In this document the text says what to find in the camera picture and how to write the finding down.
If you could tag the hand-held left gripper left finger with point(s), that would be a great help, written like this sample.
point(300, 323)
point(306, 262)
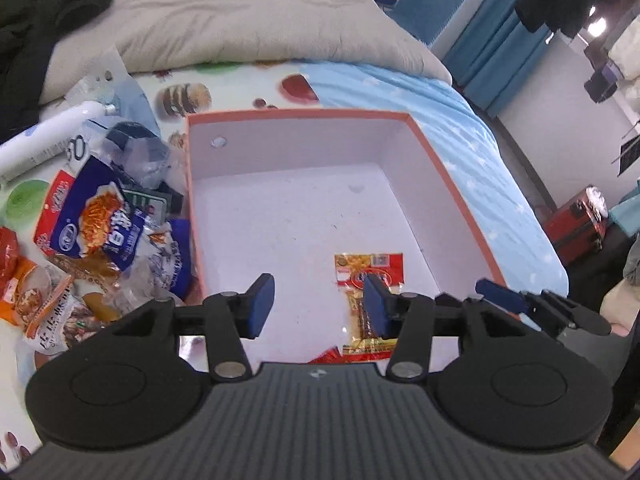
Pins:
point(262, 305)

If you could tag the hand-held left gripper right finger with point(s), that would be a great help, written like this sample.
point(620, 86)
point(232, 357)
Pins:
point(375, 305)

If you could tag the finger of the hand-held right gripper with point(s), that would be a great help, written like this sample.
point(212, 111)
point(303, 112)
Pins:
point(495, 292)

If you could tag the clear red label snack packet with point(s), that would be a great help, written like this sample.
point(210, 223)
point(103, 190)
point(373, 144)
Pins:
point(385, 265)

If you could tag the small red snack packet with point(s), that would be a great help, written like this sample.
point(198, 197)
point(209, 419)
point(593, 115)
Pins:
point(327, 356)

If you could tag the orange cardboard box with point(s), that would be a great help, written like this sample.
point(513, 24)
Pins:
point(300, 200)

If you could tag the blue noodle snack packet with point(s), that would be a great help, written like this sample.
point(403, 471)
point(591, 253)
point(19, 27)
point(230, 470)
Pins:
point(95, 220)

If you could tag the silver white snack packet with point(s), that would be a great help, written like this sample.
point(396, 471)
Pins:
point(55, 327)

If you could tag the orange snack packet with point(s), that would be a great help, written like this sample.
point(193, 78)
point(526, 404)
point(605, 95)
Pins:
point(35, 290)

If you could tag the dark red snack packet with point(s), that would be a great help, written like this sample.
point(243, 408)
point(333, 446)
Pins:
point(6, 260)

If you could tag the red suitcase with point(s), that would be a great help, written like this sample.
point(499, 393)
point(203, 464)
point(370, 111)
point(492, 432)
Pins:
point(580, 225)

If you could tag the blue white patterned packet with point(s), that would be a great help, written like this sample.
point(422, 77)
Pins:
point(170, 260)

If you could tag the blue starred bed sheet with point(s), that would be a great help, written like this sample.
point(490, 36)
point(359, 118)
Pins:
point(450, 160)

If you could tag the dark green packet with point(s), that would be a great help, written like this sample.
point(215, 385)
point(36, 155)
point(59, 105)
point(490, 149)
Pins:
point(150, 205)

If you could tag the clear bag with dark item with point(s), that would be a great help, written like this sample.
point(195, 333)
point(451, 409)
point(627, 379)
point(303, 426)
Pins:
point(135, 155)

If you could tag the fruit printed sheet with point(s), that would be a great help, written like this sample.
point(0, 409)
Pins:
point(235, 90)

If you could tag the blue curtain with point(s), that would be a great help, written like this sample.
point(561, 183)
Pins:
point(495, 45)

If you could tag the clear plastic bag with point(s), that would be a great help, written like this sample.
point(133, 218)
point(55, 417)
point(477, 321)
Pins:
point(115, 90)

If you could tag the white tube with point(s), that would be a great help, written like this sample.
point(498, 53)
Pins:
point(40, 145)

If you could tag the grey quilt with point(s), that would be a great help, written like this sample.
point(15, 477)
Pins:
point(225, 20)

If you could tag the black jacket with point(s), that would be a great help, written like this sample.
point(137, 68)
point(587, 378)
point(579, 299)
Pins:
point(35, 25)

